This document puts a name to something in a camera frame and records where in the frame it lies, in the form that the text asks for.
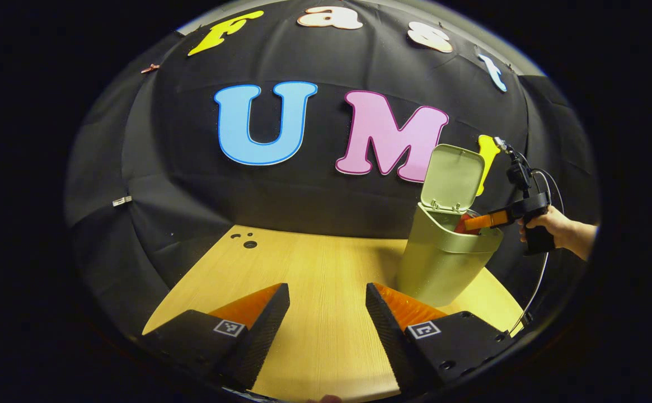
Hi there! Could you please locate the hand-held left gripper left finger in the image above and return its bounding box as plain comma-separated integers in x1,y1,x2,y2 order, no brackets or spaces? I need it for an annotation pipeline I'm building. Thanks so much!
142,283,291,392

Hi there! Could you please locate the red pop can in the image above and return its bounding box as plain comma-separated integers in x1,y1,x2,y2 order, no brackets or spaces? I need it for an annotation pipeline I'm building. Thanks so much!
454,213,481,235

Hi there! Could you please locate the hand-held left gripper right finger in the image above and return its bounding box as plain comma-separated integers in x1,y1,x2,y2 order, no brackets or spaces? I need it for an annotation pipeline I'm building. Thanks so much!
365,282,512,395

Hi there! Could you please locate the thin gripper cable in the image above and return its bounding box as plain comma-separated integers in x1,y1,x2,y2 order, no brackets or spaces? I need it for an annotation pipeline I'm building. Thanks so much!
508,168,566,336

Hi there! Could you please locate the wooden desktop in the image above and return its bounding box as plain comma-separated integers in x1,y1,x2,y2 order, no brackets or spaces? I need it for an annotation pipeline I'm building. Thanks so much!
142,225,525,402

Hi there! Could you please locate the black backdrop cloth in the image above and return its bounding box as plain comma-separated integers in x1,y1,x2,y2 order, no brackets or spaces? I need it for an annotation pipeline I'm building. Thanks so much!
64,0,601,336

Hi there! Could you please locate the pale green desktop garbage bin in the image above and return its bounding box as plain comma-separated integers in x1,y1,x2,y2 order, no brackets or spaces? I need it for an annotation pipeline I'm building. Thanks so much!
397,144,504,307

